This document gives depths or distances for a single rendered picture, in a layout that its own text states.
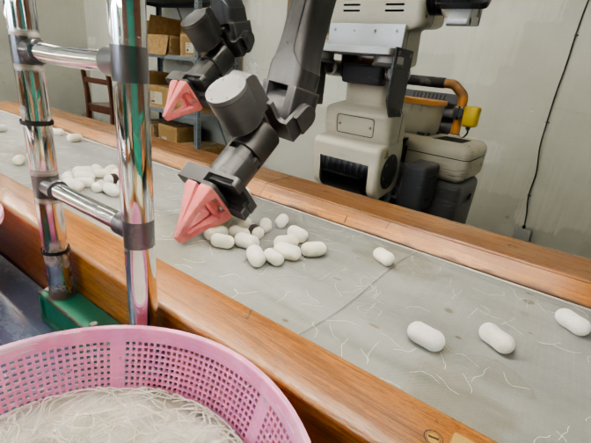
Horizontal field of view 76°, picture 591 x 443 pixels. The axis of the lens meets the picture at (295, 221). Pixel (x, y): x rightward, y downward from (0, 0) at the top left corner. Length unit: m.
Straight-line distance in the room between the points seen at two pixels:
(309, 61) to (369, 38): 0.53
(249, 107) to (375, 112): 0.64
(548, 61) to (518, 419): 2.17
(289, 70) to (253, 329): 0.37
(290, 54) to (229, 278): 0.32
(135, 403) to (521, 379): 0.32
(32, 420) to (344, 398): 0.21
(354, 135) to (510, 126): 1.42
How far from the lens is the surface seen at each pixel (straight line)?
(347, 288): 0.45
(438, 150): 1.31
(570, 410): 0.40
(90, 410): 0.33
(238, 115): 0.50
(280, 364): 0.30
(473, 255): 0.58
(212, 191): 0.49
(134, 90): 0.28
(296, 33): 0.58
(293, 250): 0.48
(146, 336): 0.33
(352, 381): 0.30
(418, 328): 0.38
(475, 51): 2.49
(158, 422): 0.31
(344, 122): 1.15
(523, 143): 2.42
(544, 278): 0.58
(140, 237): 0.31
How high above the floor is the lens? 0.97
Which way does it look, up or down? 22 degrees down
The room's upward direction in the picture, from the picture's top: 6 degrees clockwise
